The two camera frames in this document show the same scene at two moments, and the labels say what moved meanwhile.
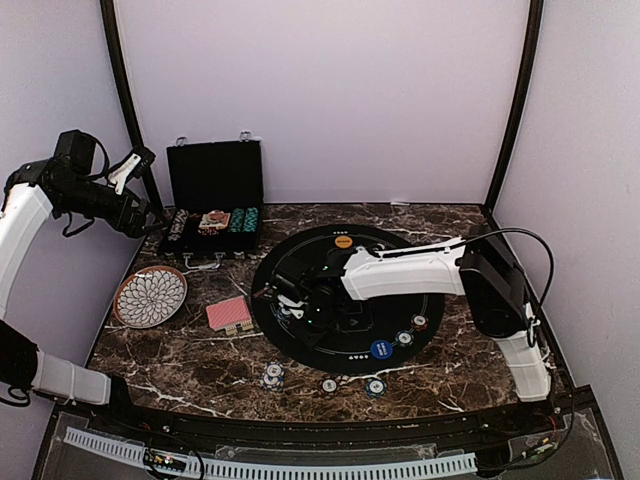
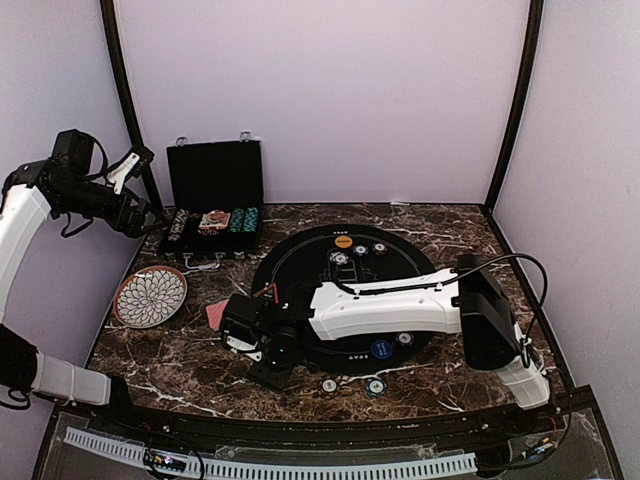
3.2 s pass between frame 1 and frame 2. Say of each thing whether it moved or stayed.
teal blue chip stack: stayed
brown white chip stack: stayed
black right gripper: moved
